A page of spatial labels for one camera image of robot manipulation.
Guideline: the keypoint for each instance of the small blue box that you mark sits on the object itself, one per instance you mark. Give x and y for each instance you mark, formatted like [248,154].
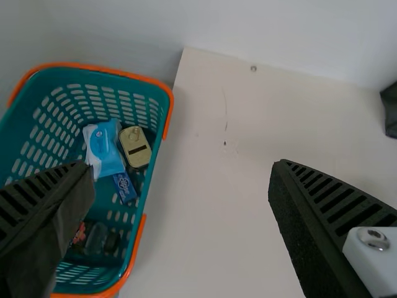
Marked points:
[125,187]

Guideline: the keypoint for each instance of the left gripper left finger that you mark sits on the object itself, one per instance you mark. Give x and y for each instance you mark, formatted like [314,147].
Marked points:
[34,223]

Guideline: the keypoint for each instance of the gold rectangular tin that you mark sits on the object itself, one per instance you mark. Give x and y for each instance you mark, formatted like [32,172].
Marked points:
[135,149]

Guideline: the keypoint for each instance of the teal shopping basket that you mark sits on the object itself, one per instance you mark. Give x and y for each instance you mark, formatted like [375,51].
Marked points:
[46,102]

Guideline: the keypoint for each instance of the dark coffee bottle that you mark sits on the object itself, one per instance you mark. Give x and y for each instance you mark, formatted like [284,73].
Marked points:
[96,237]

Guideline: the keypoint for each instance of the blue white wet wipes pack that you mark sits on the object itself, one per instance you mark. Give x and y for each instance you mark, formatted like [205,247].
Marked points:
[100,146]

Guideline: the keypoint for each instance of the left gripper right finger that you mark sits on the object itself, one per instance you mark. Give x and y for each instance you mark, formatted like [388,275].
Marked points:
[316,223]

